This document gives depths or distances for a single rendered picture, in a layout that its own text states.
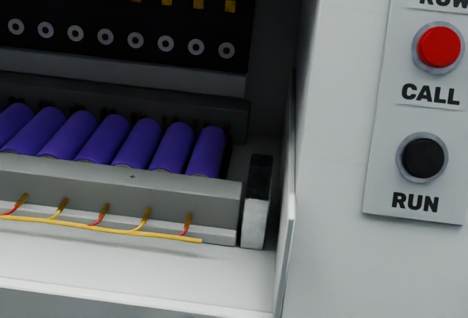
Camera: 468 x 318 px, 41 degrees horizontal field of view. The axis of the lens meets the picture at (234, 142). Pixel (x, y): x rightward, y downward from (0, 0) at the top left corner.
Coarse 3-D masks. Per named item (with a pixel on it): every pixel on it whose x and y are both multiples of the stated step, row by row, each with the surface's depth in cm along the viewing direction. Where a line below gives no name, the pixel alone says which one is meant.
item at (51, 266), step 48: (0, 48) 42; (240, 96) 42; (288, 96) 39; (288, 144) 30; (288, 192) 25; (0, 240) 29; (48, 240) 29; (96, 240) 30; (144, 240) 30; (240, 240) 30; (288, 240) 24; (0, 288) 26; (48, 288) 26; (96, 288) 26; (144, 288) 27; (192, 288) 27; (240, 288) 27
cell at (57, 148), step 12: (72, 120) 37; (84, 120) 38; (96, 120) 39; (60, 132) 36; (72, 132) 36; (84, 132) 37; (48, 144) 34; (60, 144) 34; (72, 144) 35; (84, 144) 36; (36, 156) 33; (48, 156) 33; (60, 156) 33; (72, 156) 34
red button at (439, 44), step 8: (432, 32) 24; (440, 32) 23; (448, 32) 23; (424, 40) 24; (432, 40) 24; (440, 40) 24; (448, 40) 23; (456, 40) 23; (424, 48) 24; (432, 48) 24; (440, 48) 24; (448, 48) 24; (456, 48) 24; (424, 56) 24; (432, 56) 24; (440, 56) 24; (448, 56) 24; (456, 56) 24; (432, 64) 24; (440, 64) 24; (448, 64) 24
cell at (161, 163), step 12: (168, 132) 37; (180, 132) 37; (192, 132) 38; (168, 144) 35; (180, 144) 36; (192, 144) 38; (156, 156) 34; (168, 156) 34; (180, 156) 35; (156, 168) 33; (168, 168) 33; (180, 168) 34
